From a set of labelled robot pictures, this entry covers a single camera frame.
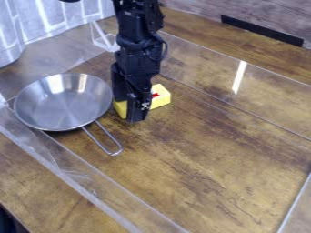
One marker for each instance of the silver metal frying pan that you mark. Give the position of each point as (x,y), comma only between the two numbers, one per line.
(64,102)

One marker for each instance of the white sheer curtain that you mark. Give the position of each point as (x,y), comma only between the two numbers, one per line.
(31,20)

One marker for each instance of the yellow butter block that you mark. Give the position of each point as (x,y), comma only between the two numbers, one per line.
(160,99)

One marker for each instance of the black strip on table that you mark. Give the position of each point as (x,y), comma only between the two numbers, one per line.
(256,29)

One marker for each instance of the clear acrylic barrier wall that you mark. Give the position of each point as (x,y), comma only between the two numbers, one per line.
(217,163)

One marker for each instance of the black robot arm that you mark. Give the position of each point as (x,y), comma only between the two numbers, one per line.
(140,20)

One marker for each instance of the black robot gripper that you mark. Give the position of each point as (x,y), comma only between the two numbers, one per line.
(137,64)

